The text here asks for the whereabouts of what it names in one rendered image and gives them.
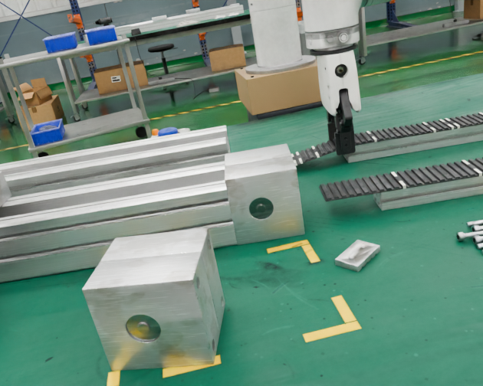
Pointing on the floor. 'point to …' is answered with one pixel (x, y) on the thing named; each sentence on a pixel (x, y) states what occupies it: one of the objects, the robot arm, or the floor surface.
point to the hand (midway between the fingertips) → (340, 138)
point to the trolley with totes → (129, 118)
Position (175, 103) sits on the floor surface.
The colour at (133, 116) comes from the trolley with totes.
